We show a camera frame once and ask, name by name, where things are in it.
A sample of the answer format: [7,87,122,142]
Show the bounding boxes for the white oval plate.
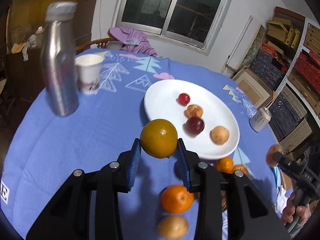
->
[144,80,240,160]

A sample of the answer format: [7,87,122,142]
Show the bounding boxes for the speckled brown passion fruit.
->
[184,105,203,118]

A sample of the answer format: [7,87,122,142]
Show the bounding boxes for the dark red plum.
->
[185,116,204,135]

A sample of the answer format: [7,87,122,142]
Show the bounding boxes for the person's right hand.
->
[281,192,311,225]

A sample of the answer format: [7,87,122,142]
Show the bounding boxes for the purple cloth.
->
[109,27,158,57]

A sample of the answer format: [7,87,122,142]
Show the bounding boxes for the wooden glass cabinet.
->
[4,0,103,55]

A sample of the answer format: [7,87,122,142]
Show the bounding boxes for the white paper cup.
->
[75,54,104,95]

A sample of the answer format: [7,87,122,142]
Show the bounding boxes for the tan round fruit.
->
[210,126,229,145]

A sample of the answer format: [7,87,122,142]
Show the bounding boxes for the window with metal frame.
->
[116,0,232,55]

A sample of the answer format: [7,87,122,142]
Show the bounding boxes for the small orange mandarin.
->
[215,157,234,173]

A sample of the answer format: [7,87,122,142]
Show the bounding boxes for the cardboard box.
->
[232,67,277,109]

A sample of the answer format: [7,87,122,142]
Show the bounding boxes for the small red cherry tomato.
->
[177,93,190,106]

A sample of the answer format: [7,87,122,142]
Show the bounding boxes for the wooden chair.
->
[75,30,118,54]

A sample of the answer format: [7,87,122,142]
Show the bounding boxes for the tan oblong fruit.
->
[157,216,189,239]

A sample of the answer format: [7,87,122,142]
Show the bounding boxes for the silver metal bottle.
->
[40,1,79,116]

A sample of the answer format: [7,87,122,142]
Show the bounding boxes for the storage shelf with boxes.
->
[239,7,319,154]

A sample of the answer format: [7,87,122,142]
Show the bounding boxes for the yellow-green tomato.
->
[140,119,178,159]

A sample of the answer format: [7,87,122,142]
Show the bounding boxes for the orange round fruit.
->
[232,165,249,175]

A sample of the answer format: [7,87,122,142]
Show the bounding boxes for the blue patterned tablecloth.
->
[1,50,278,237]

